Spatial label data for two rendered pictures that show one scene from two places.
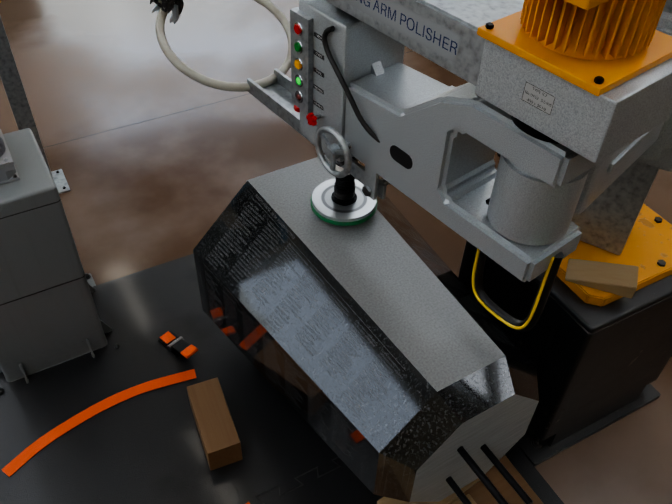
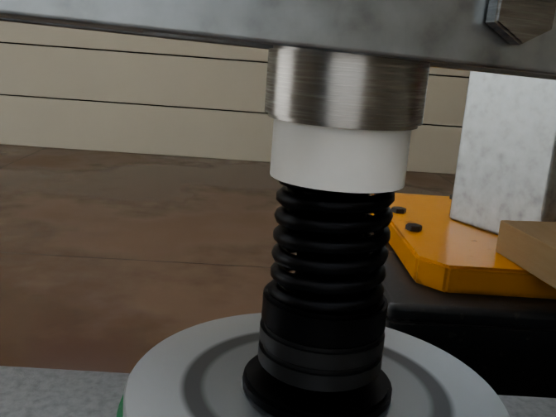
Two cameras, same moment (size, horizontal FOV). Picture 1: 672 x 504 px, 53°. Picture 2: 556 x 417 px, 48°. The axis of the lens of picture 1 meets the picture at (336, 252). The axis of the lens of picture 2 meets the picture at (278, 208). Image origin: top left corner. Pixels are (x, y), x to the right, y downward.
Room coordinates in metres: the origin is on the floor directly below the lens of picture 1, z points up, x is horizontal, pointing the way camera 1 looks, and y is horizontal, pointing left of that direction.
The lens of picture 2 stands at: (1.60, 0.28, 1.04)
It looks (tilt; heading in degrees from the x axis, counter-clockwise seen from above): 14 degrees down; 298
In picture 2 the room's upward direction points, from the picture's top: 4 degrees clockwise
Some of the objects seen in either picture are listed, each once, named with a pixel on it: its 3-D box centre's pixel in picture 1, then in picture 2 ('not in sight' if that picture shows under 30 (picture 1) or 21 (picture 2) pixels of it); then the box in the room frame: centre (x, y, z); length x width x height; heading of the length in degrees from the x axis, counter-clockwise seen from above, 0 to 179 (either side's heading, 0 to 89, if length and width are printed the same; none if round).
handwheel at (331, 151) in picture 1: (342, 147); not in sight; (1.56, -0.01, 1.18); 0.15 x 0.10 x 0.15; 41
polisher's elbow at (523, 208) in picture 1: (535, 188); not in sight; (1.23, -0.45, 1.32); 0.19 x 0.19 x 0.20
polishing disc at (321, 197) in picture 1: (344, 199); (315, 396); (1.73, -0.02, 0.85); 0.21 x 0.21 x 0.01
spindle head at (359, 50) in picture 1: (368, 89); not in sight; (1.67, -0.07, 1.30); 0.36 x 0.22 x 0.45; 41
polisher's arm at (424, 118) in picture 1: (445, 149); not in sight; (1.42, -0.26, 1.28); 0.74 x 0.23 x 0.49; 41
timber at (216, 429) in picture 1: (214, 422); not in sight; (1.35, 0.42, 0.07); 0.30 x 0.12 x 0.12; 24
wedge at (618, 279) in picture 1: (601, 273); not in sight; (1.48, -0.82, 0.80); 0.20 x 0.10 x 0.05; 71
